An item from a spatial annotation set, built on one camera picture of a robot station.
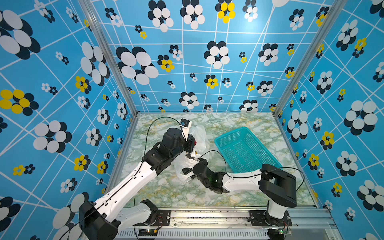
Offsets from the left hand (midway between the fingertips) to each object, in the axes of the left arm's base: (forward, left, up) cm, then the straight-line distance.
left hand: (194, 135), depth 73 cm
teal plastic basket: (+7, -32, -28) cm, 43 cm away
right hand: (-5, +2, -18) cm, 19 cm away
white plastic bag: (-14, +5, -5) cm, 15 cm away
